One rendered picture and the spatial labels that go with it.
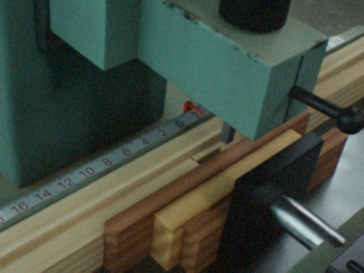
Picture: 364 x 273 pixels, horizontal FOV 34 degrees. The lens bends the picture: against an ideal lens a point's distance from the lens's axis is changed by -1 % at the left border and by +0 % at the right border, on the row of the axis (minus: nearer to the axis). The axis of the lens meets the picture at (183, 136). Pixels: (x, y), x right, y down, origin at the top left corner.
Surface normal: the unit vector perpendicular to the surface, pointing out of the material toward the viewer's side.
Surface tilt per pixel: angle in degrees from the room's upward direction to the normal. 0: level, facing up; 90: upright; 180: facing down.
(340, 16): 0
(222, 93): 90
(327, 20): 0
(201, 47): 90
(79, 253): 90
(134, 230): 90
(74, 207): 0
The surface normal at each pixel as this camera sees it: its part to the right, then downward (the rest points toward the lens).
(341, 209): 0.11, -0.75
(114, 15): 0.69, 0.53
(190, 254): -0.72, 0.40
